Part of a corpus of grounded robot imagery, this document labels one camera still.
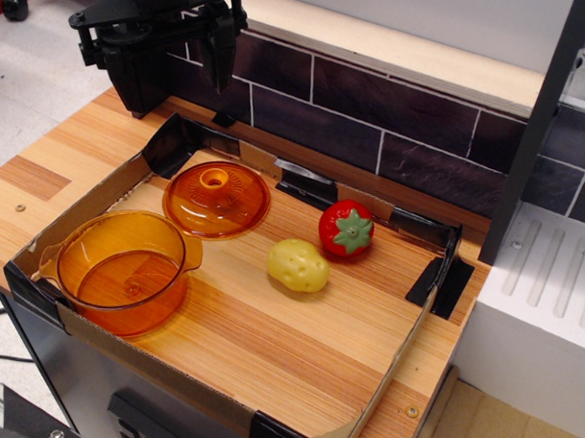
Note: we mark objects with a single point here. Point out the black office chair wheel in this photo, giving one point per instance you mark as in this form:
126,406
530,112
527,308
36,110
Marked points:
15,10

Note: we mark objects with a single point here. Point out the cardboard fence with black tape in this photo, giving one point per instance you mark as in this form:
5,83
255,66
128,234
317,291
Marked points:
245,357

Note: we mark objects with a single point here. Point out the dark grey vertical post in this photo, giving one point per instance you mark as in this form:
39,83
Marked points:
567,52

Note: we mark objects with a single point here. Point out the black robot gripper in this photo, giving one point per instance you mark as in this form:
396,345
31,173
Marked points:
117,35

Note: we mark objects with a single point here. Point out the orange transparent pot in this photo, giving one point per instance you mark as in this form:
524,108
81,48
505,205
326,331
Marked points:
125,271

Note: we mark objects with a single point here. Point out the yellow toy potato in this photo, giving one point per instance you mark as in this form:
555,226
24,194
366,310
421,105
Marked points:
297,265

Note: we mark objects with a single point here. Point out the black control panel below table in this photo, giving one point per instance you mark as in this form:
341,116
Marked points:
136,418

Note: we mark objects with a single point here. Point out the white ribbed sink unit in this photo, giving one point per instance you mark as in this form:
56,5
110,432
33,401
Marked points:
524,343

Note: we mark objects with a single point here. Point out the orange transparent pot lid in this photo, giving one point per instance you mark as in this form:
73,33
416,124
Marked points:
216,200

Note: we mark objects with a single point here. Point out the red toy tomato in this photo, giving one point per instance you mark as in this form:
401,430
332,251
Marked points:
346,228

